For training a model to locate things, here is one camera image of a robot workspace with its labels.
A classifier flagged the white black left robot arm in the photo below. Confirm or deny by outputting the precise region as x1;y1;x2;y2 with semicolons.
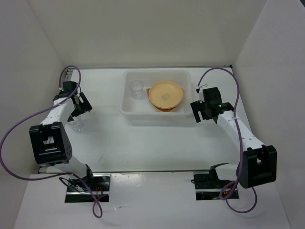
29;81;95;191

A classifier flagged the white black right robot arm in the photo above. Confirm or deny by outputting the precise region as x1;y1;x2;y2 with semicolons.
191;87;277;188

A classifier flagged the clear glass cup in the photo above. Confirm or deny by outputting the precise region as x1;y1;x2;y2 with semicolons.
129;80;143;100
67;116;84;132

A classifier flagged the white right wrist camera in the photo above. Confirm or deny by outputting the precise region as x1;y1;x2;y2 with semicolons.
195;84;209;103

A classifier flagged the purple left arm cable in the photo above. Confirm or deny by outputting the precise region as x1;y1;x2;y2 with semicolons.
0;65;108;218

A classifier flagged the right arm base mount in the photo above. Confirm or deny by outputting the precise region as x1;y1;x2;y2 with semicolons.
191;170;230;201

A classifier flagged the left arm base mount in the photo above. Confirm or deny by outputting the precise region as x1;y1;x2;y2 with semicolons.
59;174;111;203

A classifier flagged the clear glass cup front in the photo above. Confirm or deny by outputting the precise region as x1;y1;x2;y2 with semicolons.
67;116;84;132

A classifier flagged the translucent white plastic bin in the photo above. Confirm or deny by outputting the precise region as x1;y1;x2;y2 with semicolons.
119;70;193;123

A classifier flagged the woven bamboo triangular tray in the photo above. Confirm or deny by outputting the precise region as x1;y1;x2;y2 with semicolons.
145;88;180;112

